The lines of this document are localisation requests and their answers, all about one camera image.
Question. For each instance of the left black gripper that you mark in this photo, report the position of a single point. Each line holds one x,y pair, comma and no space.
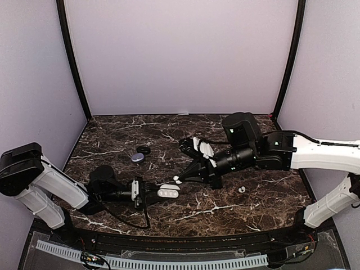
141,199

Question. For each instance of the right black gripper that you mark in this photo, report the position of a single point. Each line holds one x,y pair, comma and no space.
210,176

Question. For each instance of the white earbud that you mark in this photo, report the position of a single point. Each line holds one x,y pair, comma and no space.
177,180
242,189

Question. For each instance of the white charging case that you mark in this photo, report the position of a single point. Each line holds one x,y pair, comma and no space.
169,191

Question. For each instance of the purple charging case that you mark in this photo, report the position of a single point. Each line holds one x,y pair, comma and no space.
138,158

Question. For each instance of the black earbud charging case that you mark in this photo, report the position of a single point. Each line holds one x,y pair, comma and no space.
143,149

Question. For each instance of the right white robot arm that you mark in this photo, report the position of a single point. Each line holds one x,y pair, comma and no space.
278,150

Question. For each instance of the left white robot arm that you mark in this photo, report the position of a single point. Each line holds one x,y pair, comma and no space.
28,176

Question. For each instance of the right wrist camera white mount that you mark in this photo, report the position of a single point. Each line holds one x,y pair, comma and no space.
197,149

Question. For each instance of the white slotted cable duct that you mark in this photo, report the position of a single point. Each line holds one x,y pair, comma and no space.
93,261

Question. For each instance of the right black frame post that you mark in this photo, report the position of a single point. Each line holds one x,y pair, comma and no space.
300,11

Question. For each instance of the black frame post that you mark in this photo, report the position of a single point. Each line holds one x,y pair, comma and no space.
65,31
300,11

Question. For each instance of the left black frame post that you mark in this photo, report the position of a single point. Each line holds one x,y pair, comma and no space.
65,31

